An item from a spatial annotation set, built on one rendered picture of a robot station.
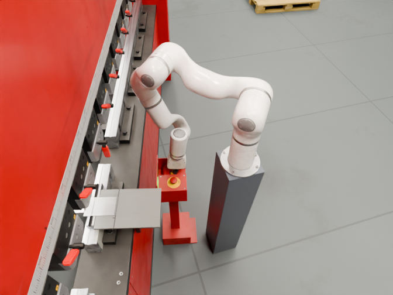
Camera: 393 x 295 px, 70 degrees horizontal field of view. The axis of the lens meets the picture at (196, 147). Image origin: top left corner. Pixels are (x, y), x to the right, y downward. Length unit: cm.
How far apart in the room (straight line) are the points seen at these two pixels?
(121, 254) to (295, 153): 199
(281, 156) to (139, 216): 182
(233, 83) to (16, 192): 77
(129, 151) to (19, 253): 97
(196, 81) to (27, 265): 75
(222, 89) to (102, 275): 87
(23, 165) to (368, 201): 257
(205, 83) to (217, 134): 178
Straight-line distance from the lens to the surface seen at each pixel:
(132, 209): 123
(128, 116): 171
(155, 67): 105
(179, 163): 151
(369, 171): 301
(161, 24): 305
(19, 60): 72
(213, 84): 105
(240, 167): 130
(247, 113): 99
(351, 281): 242
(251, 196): 152
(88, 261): 133
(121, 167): 151
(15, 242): 70
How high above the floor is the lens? 208
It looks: 51 degrees down
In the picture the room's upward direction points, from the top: 2 degrees clockwise
